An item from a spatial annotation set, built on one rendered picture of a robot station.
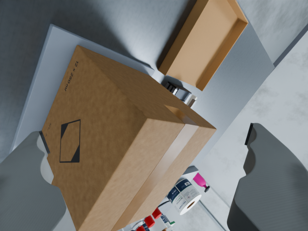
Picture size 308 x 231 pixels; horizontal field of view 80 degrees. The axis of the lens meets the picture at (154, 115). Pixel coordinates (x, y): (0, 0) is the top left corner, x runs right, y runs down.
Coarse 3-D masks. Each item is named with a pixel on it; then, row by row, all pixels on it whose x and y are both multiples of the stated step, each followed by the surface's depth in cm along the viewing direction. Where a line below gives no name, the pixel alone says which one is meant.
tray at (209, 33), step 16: (208, 0) 51; (224, 0) 60; (192, 16) 54; (208, 16) 60; (224, 16) 64; (240, 16) 67; (192, 32) 60; (208, 32) 64; (224, 32) 69; (240, 32) 70; (176, 48) 57; (192, 48) 64; (208, 48) 69; (224, 48) 73; (176, 64) 64; (192, 64) 69; (208, 64) 75; (192, 80) 76; (208, 80) 77
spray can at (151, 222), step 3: (147, 216) 74; (150, 216) 74; (141, 219) 74; (144, 219) 74; (147, 219) 73; (150, 219) 73; (147, 222) 73; (150, 222) 72; (153, 222) 72; (147, 225) 72; (150, 225) 72
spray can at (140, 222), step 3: (135, 222) 76; (138, 222) 76; (141, 222) 77; (132, 225) 76; (135, 225) 75; (138, 225) 76; (141, 225) 76; (132, 228) 76; (135, 228) 75; (138, 228) 75; (141, 228) 75
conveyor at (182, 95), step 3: (177, 90) 66; (180, 90) 66; (183, 90) 68; (177, 93) 67; (180, 93) 68; (183, 93) 69; (186, 93) 70; (189, 93) 71; (177, 96) 68; (180, 96) 69; (183, 96) 70; (186, 96) 71; (180, 99) 70; (183, 99) 71; (186, 99) 72
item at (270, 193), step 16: (256, 128) 11; (256, 144) 10; (272, 144) 10; (256, 160) 9; (272, 160) 9; (288, 160) 9; (256, 176) 8; (272, 176) 8; (288, 176) 8; (304, 176) 8; (240, 192) 7; (256, 192) 7; (272, 192) 7; (288, 192) 7; (304, 192) 7; (240, 208) 7; (256, 208) 7; (272, 208) 7; (288, 208) 7; (304, 208) 7; (240, 224) 7; (256, 224) 6; (272, 224) 6; (288, 224) 6; (304, 224) 6
